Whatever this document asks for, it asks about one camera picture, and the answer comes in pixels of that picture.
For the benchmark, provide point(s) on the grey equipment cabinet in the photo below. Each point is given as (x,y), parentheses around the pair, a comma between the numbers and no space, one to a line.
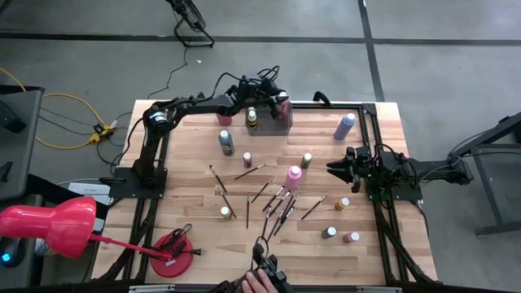
(20,154)

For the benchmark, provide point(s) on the large pink paint bottle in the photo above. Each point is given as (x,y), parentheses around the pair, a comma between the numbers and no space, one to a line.
(292,181)

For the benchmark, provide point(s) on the person's hand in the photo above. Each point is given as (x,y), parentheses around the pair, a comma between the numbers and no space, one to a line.
(256,282)

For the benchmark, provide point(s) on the red desk lamp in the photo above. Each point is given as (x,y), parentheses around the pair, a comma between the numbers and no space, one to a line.
(61,226)

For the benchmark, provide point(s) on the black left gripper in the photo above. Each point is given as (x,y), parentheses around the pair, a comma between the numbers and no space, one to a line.
(254,93)

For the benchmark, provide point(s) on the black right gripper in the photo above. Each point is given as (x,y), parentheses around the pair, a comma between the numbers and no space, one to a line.
(361,164)

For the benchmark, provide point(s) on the white box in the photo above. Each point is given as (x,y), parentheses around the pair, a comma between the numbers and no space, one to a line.
(87,189)

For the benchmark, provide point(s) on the large purple paint bottle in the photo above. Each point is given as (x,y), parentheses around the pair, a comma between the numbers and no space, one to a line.
(342,129)

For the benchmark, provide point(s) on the lone marker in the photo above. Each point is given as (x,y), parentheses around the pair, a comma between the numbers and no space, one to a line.
(313,207)

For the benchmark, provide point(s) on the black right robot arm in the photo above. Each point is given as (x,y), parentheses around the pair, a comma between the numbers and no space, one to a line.
(431,169)

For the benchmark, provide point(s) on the small red paint bottle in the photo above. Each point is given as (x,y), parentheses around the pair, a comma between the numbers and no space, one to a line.
(247,162)

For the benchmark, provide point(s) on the small yellow paint bottle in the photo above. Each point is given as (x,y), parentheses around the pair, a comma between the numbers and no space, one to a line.
(252,121)
(340,205)
(226,214)

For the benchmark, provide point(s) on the yellow power plug block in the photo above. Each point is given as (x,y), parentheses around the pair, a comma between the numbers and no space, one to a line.
(99,133)

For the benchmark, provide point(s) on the small pink paint bottle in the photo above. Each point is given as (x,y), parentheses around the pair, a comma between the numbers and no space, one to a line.
(348,238)

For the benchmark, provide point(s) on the small grey paint bottle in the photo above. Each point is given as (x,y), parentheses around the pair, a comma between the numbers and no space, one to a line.
(326,233)

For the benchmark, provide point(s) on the clear plastic bin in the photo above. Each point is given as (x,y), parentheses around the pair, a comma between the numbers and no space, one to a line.
(268,128)

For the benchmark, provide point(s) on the small black paint bottle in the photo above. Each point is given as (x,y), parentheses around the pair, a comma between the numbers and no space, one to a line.
(305,163)

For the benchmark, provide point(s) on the black aluminium table frame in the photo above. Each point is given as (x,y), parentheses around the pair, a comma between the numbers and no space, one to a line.
(369,109)

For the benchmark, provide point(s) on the black device with blue light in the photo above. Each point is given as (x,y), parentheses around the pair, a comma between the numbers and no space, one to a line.
(12,248)

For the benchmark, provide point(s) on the black desk frame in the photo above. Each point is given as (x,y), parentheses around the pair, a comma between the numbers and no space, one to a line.
(486,187)

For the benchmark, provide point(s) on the large dark green paint bottle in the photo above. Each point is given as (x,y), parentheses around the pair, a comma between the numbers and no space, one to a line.
(226,146)

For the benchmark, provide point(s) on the red plastic cup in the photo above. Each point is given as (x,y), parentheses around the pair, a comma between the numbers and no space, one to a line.
(224,120)

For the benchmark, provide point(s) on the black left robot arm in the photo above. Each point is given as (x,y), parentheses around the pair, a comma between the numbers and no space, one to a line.
(195,106)

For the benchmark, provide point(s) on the black floor fan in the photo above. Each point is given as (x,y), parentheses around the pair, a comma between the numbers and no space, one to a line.
(189,16)

